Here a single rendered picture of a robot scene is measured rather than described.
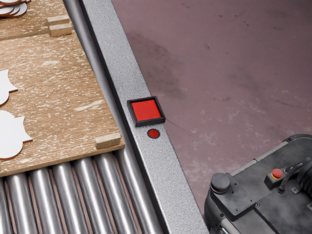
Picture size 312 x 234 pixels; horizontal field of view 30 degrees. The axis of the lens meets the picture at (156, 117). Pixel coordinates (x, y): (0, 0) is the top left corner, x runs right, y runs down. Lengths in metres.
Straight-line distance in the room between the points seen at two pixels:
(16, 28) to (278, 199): 1.13
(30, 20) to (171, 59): 1.41
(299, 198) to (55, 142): 1.14
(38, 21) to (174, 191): 0.62
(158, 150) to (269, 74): 1.71
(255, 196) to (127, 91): 0.87
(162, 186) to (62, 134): 0.25
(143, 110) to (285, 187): 0.94
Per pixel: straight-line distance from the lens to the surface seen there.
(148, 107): 1.42
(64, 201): 1.26
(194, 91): 2.80
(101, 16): 1.68
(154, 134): 1.38
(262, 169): 2.26
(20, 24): 1.61
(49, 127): 1.35
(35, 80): 1.45
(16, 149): 1.30
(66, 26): 1.56
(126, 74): 1.51
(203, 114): 2.70
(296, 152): 2.36
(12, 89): 1.42
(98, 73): 1.50
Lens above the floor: 1.97
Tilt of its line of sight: 48 degrees down
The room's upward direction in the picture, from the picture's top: 11 degrees clockwise
